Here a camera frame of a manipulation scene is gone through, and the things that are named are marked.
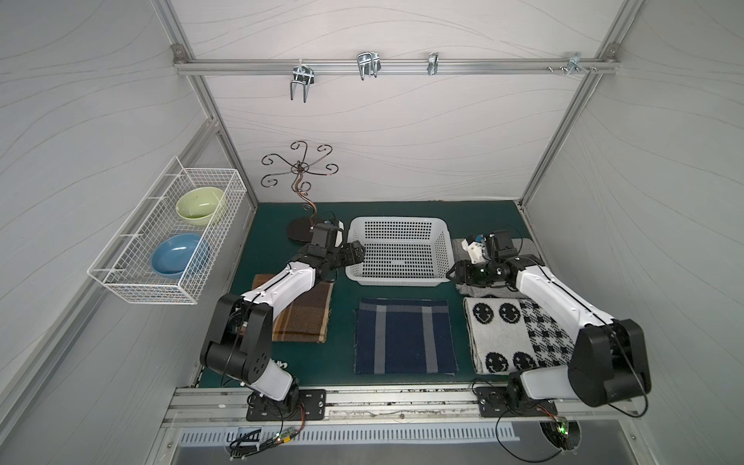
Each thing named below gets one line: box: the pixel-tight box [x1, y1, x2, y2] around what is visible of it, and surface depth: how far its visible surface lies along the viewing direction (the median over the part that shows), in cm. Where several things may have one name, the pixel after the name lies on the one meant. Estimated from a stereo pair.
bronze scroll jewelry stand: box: [260, 140, 340, 244], surface depth 90 cm
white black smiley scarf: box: [464, 297, 576, 375], surface depth 83 cm
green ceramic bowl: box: [175, 186, 225, 226], surface depth 73 cm
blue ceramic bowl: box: [151, 233, 202, 279], surface depth 66 cm
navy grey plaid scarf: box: [354, 298, 460, 377], surface depth 86 cm
